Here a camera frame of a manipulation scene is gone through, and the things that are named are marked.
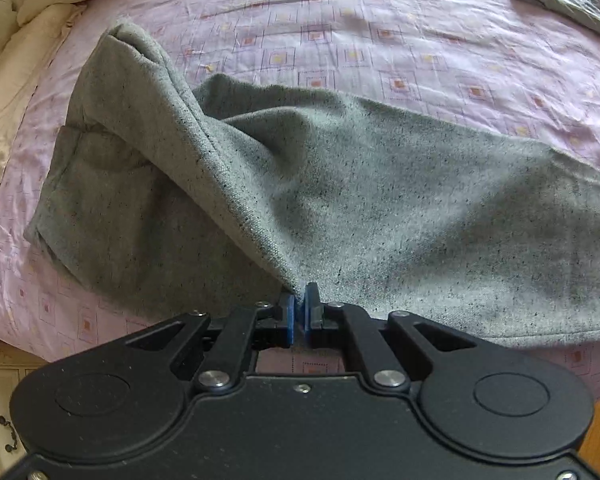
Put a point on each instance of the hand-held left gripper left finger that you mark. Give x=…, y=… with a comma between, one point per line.
x=290, y=319

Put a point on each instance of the pink patterned bed sheet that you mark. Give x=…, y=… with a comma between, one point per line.
x=380, y=35

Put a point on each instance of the grey speckled pants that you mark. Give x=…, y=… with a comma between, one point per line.
x=360, y=195

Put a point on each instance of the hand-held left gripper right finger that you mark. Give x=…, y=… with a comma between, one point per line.
x=310, y=316

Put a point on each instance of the cream carved bed frame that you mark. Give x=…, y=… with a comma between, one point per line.
x=5, y=350

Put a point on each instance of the cream satin pillow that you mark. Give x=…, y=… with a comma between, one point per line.
x=15, y=85

